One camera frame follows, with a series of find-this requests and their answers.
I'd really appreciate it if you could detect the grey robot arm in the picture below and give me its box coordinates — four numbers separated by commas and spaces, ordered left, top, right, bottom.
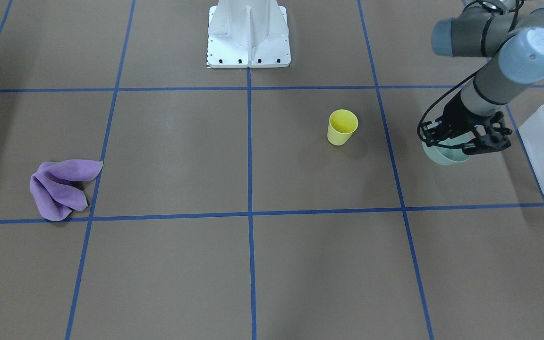
417, 0, 544, 156

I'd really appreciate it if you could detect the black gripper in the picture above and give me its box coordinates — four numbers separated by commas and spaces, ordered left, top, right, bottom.
421, 91, 512, 155

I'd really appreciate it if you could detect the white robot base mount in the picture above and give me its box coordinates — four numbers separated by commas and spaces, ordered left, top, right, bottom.
206, 0, 291, 68

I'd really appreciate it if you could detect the purple microfiber cloth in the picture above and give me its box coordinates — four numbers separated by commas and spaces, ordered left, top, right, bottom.
29, 159, 103, 221

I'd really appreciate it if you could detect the pale green ceramic bowl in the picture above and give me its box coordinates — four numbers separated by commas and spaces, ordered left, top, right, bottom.
421, 134, 471, 166

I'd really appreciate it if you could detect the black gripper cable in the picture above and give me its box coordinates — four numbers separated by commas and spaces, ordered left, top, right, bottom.
416, 71, 480, 149

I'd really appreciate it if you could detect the yellow plastic cup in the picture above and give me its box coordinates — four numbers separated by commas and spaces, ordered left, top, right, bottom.
327, 109, 359, 146

